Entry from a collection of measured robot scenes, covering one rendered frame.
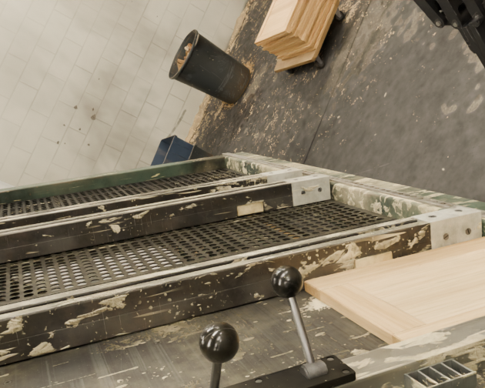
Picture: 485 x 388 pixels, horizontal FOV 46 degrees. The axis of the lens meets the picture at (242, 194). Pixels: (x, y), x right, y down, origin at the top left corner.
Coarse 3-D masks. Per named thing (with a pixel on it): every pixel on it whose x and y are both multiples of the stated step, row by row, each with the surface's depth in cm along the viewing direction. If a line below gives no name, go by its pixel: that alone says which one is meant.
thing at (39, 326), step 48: (336, 240) 105; (384, 240) 107; (432, 240) 111; (96, 288) 93; (144, 288) 91; (192, 288) 94; (240, 288) 97; (0, 336) 84; (48, 336) 86; (96, 336) 89
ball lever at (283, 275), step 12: (276, 276) 66; (288, 276) 65; (300, 276) 66; (276, 288) 66; (288, 288) 65; (300, 288) 66; (288, 300) 66; (300, 324) 65; (300, 336) 65; (312, 360) 64; (300, 372) 64; (312, 372) 63; (324, 372) 63
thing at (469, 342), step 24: (432, 336) 72; (456, 336) 71; (480, 336) 70; (360, 360) 68; (384, 360) 67; (408, 360) 66; (432, 360) 67; (456, 360) 68; (480, 360) 70; (360, 384) 64; (384, 384) 65
